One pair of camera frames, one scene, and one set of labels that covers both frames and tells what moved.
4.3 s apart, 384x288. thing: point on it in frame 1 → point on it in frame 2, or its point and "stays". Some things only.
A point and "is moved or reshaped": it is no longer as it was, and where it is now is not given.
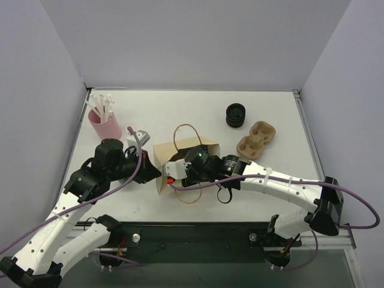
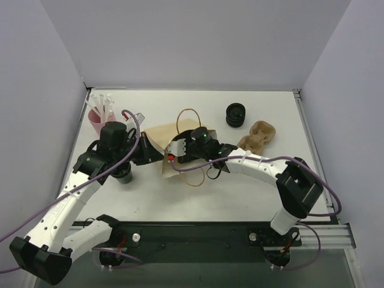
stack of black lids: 235,114 stays
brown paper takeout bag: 163,152 is moved or reshaped
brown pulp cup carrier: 251,146 stays
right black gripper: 188,177 → 182,156
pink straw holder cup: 108,129 stays
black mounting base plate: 192,243 stays
